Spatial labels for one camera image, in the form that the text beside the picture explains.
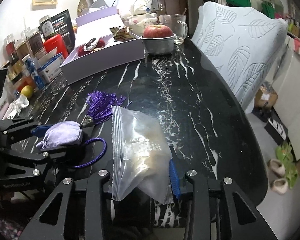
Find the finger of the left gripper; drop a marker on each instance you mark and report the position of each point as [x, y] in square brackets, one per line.
[44, 156]
[22, 128]

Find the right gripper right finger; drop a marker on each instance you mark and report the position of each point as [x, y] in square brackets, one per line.
[177, 169]

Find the clear zip plastic bag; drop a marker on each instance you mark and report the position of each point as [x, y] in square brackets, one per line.
[141, 156]

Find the purple satin sachet with tassel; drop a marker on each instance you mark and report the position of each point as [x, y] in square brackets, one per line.
[70, 133]

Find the red fluffy soft toy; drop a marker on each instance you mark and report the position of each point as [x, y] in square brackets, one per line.
[85, 49]

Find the colourful shrimp snack bag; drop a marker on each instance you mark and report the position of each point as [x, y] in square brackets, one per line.
[122, 33]

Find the yellow lemon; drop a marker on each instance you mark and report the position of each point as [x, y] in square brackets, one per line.
[27, 91]

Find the blue white medicine box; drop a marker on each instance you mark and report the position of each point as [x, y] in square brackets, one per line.
[49, 66]

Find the red plastic container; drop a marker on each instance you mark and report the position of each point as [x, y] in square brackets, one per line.
[56, 42]

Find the pink fuzzy slippers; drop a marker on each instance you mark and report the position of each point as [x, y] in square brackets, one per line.
[280, 184]

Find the green slippers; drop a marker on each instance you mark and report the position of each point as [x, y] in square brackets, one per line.
[284, 154]

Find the dark jar white lid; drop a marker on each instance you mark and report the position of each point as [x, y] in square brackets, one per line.
[46, 26]

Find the lavender open gift box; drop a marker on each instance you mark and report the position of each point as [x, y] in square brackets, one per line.
[92, 27]

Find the black snack pouch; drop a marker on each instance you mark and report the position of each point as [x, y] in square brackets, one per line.
[62, 25]

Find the small metal bowl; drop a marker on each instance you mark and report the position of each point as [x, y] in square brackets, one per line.
[159, 46]

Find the red apple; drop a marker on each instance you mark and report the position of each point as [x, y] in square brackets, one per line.
[157, 31]

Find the white cabinet counter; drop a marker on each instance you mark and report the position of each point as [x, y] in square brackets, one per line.
[284, 77]

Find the glass mug with stirrer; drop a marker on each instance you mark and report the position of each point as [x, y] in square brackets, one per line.
[177, 24]

